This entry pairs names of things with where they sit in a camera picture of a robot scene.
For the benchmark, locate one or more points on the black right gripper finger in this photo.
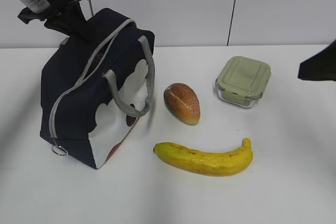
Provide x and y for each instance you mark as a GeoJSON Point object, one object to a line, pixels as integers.
{"type": "Point", "coordinates": [320, 67]}

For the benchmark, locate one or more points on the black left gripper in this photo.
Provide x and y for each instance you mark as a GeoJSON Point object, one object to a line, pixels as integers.
{"type": "Point", "coordinates": [64, 16]}

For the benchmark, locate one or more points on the navy white lunch bag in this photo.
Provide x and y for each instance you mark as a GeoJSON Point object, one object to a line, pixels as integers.
{"type": "Point", "coordinates": [93, 90]}

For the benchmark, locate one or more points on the glass container green lid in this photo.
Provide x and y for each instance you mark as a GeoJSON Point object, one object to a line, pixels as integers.
{"type": "Point", "coordinates": [243, 81]}

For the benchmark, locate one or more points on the yellow banana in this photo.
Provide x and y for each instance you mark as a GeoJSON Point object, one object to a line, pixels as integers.
{"type": "Point", "coordinates": [205, 163]}

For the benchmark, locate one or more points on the brown bread roll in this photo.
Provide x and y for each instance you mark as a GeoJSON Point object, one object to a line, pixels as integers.
{"type": "Point", "coordinates": [182, 102]}

